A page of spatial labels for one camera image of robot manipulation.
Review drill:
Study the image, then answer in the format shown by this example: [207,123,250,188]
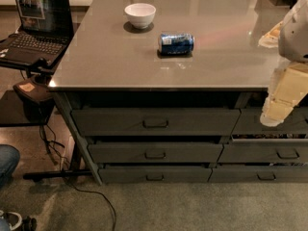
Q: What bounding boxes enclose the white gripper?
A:
[258,22,308,127]

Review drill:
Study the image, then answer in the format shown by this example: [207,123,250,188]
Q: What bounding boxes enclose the grey drawer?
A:
[231,107,308,136]
[98,165,212,183]
[88,142,222,163]
[218,139,308,164]
[209,167,308,183]
[71,108,240,136]

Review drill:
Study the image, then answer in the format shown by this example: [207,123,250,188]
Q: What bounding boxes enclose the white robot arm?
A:
[259,0,308,127]

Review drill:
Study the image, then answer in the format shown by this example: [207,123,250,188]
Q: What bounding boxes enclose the black open laptop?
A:
[0,0,74,68]

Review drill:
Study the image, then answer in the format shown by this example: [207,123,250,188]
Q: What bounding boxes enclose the blue soda can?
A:
[158,33,194,55]

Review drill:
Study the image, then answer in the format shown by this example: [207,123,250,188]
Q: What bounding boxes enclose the white ceramic bowl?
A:
[124,3,156,29]

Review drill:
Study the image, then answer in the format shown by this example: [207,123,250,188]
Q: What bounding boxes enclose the grey cabinet frame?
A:
[53,92,102,185]

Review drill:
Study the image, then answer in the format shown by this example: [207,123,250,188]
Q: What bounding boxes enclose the black floor cable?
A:
[39,125,117,231]

